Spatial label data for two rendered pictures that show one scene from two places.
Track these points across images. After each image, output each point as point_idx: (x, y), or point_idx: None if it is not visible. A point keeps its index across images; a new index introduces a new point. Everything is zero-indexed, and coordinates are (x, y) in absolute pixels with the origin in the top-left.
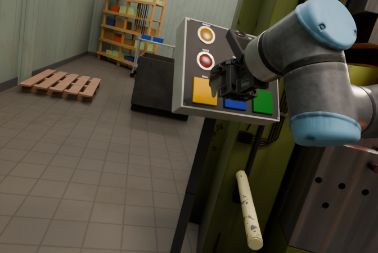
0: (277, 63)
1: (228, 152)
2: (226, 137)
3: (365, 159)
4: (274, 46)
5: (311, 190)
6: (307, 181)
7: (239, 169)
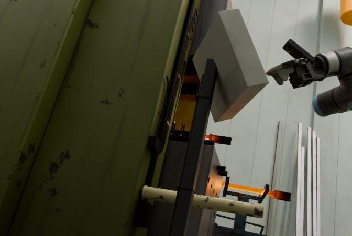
0: (344, 68)
1: (126, 166)
2: (74, 157)
3: (217, 163)
4: (348, 60)
5: (206, 190)
6: (198, 184)
7: (142, 184)
